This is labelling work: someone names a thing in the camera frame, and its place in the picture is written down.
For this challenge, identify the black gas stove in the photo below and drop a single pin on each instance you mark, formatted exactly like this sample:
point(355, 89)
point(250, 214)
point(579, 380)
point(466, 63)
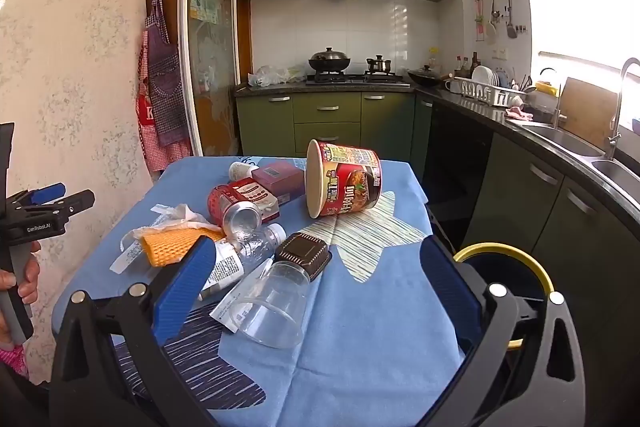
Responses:
point(350, 79)

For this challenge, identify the sauce bottles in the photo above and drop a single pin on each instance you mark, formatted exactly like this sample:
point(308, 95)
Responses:
point(472, 64)

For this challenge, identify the yellow rim trash bin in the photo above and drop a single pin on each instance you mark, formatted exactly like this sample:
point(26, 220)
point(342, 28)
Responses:
point(500, 249)

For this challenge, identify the black stone countertop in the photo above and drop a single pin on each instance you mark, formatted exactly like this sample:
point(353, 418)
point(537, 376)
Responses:
point(480, 109)

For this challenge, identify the clear plastic cup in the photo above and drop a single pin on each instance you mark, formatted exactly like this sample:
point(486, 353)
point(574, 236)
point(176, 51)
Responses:
point(275, 307)

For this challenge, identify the red soda can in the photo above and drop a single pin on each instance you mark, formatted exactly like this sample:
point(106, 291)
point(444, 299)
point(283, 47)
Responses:
point(232, 207)

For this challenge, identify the steel faucet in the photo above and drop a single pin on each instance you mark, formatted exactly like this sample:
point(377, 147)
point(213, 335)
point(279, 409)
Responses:
point(620, 107)

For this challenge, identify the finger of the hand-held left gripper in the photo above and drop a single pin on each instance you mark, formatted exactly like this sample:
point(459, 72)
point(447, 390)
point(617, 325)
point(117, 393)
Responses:
point(47, 193)
point(70, 202)

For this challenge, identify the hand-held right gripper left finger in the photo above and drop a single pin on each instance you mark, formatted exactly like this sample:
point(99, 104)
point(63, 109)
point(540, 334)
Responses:
point(185, 287)

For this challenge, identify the green drawer cabinet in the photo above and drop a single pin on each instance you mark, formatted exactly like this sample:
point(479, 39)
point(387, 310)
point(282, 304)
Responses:
point(325, 117)

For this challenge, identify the instant noodle cup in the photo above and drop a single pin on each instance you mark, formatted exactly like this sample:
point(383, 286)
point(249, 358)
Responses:
point(345, 182)

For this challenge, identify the brown plastic tray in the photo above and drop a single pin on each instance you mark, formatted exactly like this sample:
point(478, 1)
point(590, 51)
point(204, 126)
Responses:
point(302, 254)

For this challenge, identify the white printed plastic wrapper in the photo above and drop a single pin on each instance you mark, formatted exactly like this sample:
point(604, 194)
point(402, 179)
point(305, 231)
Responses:
point(227, 312)

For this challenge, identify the lidded black wok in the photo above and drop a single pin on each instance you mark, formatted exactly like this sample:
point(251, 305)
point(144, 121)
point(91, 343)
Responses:
point(329, 59)

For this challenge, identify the white dish rack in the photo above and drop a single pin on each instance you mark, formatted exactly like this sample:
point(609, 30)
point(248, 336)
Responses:
point(492, 96)

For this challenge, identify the person's left forearm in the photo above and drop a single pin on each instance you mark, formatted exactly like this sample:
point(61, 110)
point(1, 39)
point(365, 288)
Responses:
point(12, 357)

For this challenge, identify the person's left hand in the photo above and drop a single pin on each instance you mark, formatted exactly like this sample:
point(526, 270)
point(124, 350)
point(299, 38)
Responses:
point(31, 277)

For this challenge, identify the small steel pot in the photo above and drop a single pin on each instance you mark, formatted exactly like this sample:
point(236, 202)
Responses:
point(378, 65)

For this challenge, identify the steel sink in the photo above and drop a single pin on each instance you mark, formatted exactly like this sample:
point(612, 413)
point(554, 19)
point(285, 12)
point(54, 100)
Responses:
point(565, 139)

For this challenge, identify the orange foam net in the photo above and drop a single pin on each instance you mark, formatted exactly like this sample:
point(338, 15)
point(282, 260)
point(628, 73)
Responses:
point(165, 247)

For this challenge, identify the clear plastic bottle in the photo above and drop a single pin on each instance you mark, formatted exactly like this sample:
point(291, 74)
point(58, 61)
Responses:
point(250, 247)

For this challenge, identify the white plates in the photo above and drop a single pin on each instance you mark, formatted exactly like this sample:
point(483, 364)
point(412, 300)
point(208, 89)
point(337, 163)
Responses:
point(482, 76)

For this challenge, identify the green door cabinet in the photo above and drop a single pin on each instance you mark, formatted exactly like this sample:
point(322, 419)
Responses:
point(575, 232)

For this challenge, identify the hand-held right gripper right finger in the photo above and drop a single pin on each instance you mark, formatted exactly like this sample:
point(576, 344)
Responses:
point(442, 279)

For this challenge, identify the wooden cutting board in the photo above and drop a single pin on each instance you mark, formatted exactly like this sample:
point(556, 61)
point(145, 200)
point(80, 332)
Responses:
point(590, 112)

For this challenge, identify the white tissue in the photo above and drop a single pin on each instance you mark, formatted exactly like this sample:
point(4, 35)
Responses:
point(180, 217)

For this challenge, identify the pink small box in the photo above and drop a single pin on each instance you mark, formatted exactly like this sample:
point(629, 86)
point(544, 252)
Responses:
point(280, 179)

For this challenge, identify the red white packet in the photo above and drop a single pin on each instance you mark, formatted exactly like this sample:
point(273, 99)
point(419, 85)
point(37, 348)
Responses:
point(270, 206)

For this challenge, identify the clear plastic bags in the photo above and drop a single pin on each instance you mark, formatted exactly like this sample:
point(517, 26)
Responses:
point(270, 76)

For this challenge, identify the yellow container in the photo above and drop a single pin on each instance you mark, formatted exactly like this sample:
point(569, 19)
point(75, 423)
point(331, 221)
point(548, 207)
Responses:
point(546, 89)

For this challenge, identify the blue star tablecloth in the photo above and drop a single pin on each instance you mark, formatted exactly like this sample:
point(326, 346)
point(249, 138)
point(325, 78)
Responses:
point(360, 332)

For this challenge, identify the black built-in appliance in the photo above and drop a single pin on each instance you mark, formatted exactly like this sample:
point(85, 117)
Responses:
point(457, 167)

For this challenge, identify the pink cloth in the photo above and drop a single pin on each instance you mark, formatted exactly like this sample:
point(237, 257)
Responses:
point(517, 113)

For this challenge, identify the sliding glass door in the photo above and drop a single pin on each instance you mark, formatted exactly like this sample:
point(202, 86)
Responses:
point(210, 32)

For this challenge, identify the hanging kitchen utensils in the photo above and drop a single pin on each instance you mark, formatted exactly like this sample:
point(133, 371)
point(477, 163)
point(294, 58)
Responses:
point(510, 24)

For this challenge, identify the red checkered apron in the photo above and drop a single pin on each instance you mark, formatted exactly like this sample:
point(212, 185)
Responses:
point(150, 142)

